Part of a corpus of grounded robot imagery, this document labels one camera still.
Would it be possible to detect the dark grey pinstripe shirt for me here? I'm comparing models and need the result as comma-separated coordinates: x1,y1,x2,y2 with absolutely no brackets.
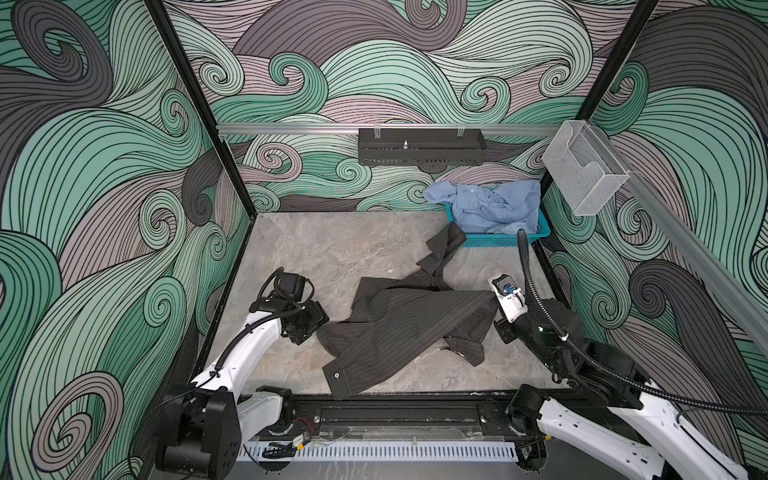
317,222,498,401

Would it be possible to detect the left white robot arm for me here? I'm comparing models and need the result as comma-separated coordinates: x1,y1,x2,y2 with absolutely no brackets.
155,268,329,479

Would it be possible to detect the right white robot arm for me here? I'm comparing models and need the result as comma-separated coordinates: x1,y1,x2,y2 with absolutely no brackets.
490,232,767,479

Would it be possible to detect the teal plastic basket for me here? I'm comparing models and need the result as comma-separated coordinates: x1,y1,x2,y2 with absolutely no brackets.
463,210,551,248

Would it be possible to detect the light blue shirt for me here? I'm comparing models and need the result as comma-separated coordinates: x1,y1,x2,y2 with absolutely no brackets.
423,180,541,236

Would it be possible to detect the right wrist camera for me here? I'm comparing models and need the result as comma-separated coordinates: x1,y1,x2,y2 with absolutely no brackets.
489,274,528,323

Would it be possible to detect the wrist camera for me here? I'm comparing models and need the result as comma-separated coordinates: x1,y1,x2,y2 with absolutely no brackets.
489,274,528,323
276,272,307,303

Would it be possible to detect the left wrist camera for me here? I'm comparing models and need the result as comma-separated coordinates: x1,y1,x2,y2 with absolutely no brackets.
276,272,307,303

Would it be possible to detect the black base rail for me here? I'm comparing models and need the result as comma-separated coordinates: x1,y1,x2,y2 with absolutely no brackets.
256,390,537,438

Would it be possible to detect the white slotted cable duct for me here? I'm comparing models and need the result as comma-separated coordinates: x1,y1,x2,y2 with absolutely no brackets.
236,440,520,464

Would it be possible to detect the clear plastic wall bin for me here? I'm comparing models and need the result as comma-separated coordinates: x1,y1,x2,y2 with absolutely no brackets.
542,120,629,217

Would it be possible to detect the black perforated wall tray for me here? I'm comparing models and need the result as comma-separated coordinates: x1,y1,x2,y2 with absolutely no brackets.
357,129,488,172

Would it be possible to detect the aluminium back rail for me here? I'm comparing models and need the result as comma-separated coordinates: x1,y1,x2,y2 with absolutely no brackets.
216,122,560,137

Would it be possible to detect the aluminium rail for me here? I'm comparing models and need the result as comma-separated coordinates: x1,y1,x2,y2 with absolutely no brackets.
216,122,560,137
595,127,767,353

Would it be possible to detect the aluminium right rail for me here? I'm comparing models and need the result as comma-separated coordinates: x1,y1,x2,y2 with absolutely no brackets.
595,127,767,353

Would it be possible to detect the black left corner post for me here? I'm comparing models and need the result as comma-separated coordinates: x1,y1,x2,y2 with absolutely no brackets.
144,0,257,222

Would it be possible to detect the black corner post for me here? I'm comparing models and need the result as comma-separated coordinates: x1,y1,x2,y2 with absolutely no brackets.
144,0,257,222
575,0,659,120

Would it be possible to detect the black right corner post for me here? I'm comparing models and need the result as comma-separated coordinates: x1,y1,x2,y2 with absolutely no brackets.
575,0,659,120

